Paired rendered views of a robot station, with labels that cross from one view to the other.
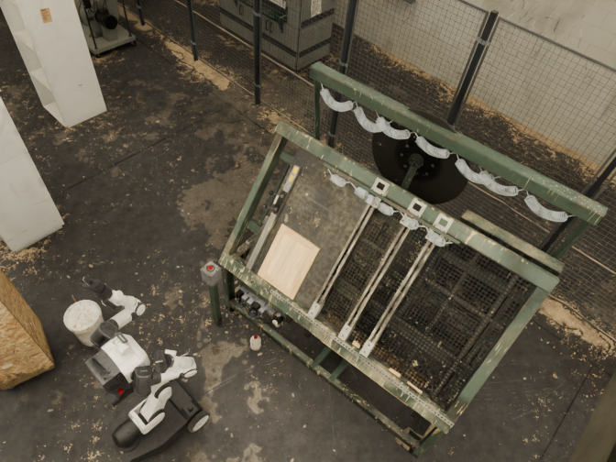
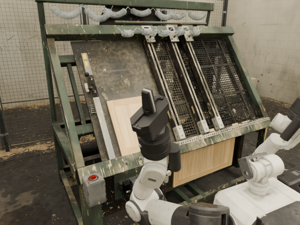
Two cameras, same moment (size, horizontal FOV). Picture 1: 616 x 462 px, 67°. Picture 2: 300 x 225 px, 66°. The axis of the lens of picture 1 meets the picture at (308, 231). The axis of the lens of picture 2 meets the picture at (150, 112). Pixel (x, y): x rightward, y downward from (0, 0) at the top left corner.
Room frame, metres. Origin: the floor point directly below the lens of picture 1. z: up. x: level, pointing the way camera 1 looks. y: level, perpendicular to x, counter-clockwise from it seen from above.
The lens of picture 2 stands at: (1.12, 1.72, 1.84)
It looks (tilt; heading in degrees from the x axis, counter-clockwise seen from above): 19 degrees down; 298
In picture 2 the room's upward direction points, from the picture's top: straight up
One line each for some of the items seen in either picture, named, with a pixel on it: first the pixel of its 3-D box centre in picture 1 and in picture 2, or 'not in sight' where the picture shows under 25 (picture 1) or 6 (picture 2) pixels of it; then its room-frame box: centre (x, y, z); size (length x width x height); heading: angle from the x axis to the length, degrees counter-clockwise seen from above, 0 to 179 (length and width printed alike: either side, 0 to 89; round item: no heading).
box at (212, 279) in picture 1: (211, 274); (94, 189); (2.07, 0.74, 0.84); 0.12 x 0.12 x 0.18; 58
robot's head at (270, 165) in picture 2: (122, 346); (262, 171); (1.11, 1.01, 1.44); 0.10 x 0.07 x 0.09; 53
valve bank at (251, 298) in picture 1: (257, 308); (146, 182); (1.89, 0.33, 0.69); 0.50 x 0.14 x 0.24; 58
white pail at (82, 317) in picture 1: (85, 321); not in sight; (1.79, 1.85, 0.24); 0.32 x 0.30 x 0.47; 53
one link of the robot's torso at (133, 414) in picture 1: (147, 414); not in sight; (1.06, 1.06, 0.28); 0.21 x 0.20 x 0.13; 143
